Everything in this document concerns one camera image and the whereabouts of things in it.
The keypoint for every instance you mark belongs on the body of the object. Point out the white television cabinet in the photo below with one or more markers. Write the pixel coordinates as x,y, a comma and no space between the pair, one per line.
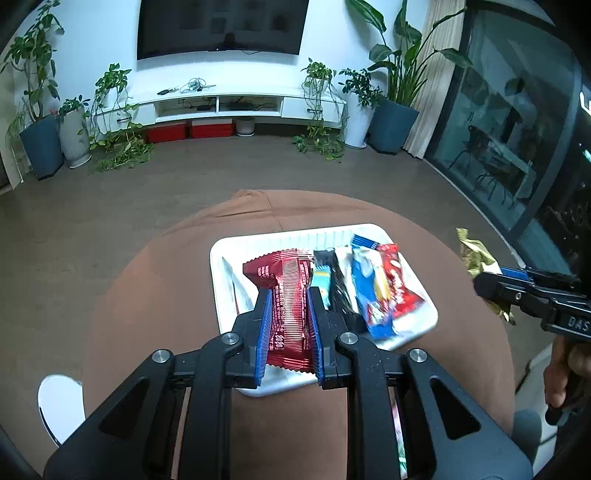
295,104

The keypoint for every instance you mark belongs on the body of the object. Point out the small plant in white pot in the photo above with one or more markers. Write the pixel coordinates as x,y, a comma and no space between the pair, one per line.
74,138

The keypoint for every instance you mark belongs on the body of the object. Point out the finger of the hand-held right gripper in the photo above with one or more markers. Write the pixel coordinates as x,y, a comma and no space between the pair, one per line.
508,290
545,281

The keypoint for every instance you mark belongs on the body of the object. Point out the small empty white pot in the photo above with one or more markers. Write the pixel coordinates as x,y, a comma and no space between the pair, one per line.
245,126

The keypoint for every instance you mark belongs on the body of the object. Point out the white plastic tray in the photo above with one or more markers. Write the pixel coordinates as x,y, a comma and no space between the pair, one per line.
231,277

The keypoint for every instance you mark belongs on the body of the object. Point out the beige curtain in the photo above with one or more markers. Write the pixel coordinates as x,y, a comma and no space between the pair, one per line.
438,69

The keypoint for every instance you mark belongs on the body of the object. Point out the wall television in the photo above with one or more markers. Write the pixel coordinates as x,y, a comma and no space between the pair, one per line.
221,27

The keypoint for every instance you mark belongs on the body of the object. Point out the blue panda snack packet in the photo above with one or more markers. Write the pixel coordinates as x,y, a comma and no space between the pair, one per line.
323,286

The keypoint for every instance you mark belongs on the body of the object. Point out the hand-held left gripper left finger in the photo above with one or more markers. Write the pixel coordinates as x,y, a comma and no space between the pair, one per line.
263,337

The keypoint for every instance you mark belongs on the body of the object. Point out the white round chair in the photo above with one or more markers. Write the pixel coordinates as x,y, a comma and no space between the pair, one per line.
60,408

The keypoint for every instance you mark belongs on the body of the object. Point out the trailing vine plant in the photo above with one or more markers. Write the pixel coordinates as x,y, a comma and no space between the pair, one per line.
318,134
117,138

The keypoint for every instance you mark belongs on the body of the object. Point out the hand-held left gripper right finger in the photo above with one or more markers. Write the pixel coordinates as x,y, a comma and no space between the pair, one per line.
318,337

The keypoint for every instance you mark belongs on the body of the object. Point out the person's right hand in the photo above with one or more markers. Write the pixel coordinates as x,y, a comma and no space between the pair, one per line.
556,374

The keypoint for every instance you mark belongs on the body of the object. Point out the black set-top box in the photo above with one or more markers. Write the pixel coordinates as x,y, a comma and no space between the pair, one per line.
242,106

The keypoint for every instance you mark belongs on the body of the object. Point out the green red snack packet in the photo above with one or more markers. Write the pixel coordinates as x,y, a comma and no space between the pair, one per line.
400,438

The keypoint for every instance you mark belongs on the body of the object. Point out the glass sliding door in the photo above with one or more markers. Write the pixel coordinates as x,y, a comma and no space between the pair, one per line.
508,138

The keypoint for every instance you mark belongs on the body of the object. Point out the tall plant in blue pot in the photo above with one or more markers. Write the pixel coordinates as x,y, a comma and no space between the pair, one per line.
41,143

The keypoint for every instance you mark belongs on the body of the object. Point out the large-leaf plant in blue pot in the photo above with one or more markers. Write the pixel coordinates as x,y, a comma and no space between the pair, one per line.
392,127

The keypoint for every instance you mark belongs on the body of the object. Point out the bright red snack packet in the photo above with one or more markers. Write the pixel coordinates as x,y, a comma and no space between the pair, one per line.
399,286

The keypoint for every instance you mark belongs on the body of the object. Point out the gold yellow snack packet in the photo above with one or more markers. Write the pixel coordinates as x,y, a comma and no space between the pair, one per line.
478,256

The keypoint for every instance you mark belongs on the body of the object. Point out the leafy plant in white pot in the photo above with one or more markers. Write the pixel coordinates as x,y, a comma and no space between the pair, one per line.
360,124

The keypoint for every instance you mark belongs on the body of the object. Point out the black snack packet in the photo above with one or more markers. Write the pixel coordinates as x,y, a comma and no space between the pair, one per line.
344,295

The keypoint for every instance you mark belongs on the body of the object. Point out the red storage box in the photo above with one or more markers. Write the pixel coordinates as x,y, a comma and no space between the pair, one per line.
167,132
211,128

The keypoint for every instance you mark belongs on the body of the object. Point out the dark red foil snack packet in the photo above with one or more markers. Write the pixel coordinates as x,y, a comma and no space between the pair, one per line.
288,300

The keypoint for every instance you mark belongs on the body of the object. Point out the blue white snack packet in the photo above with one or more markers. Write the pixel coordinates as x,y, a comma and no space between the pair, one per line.
369,295

